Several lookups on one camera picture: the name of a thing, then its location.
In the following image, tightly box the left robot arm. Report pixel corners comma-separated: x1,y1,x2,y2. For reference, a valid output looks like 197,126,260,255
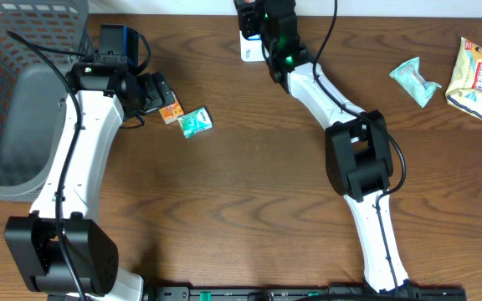
4,63,174,300

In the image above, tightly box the grey plastic mesh basket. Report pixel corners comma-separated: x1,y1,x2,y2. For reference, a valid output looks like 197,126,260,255
0,0,94,202

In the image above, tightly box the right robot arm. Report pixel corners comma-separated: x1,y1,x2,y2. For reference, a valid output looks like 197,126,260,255
233,0,408,296

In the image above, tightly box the white barcode scanner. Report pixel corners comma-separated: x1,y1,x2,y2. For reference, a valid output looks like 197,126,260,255
239,32,269,63

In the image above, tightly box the teal snack packet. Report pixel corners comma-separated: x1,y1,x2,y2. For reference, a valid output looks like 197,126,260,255
389,57,441,108

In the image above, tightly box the small teal tissue pack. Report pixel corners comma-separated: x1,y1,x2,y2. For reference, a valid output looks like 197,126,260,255
177,107,213,138

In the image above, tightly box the small orange tissue pack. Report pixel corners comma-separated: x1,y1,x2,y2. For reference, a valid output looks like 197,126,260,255
159,91,184,125

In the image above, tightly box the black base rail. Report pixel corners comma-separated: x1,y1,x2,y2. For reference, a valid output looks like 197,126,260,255
141,285,467,301

